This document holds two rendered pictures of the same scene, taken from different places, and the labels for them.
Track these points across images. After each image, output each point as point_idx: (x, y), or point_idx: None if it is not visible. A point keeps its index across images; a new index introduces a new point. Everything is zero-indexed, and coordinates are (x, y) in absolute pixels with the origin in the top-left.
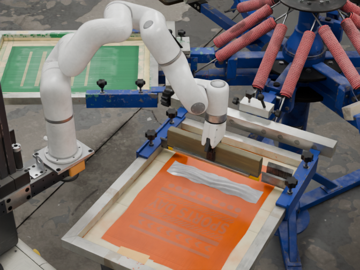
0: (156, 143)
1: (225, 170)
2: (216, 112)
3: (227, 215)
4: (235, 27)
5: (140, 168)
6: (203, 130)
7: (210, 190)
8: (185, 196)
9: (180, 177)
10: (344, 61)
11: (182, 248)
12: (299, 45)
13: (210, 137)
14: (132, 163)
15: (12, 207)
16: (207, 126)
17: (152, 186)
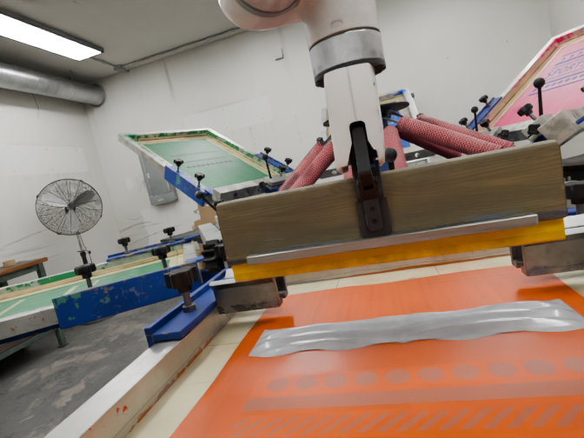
0: (202, 305)
1: (402, 302)
2: (355, 13)
3: (574, 395)
4: (288, 182)
5: (157, 368)
6: (330, 106)
7: (413, 351)
8: (346, 398)
9: (295, 355)
10: (458, 135)
11: None
12: (385, 142)
13: (362, 116)
14: (130, 364)
15: None
16: (340, 76)
17: (210, 412)
